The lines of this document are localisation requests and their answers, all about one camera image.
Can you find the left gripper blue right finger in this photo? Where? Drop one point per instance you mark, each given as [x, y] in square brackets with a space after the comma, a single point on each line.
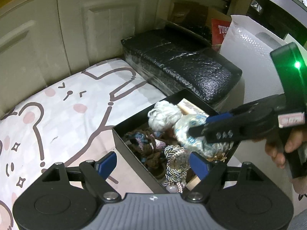
[211, 178]

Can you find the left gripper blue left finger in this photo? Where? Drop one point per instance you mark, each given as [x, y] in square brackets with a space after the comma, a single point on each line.
[95, 174]

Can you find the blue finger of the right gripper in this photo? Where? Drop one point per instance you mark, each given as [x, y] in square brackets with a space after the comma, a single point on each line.
[218, 118]
[216, 132]

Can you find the oval wooden block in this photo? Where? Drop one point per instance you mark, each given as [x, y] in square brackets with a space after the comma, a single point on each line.
[187, 107]

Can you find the white yarn ball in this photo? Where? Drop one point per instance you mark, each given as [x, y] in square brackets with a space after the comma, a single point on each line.
[163, 116]

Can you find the brown blue yarn bundle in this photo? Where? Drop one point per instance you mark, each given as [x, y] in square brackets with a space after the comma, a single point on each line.
[148, 146]

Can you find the cartoon bear bed sheet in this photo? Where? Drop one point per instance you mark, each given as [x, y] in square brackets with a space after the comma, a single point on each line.
[69, 122]

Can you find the black wrapped cushion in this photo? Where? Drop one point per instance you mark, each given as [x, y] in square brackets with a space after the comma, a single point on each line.
[173, 58]

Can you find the white bubble wrap sheet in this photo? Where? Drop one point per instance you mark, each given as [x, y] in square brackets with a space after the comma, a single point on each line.
[247, 45]

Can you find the red cardboard box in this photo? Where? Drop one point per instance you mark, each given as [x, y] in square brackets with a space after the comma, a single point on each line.
[219, 30]

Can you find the beige cabinet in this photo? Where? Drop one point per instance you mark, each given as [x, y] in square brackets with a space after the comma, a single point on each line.
[44, 41]

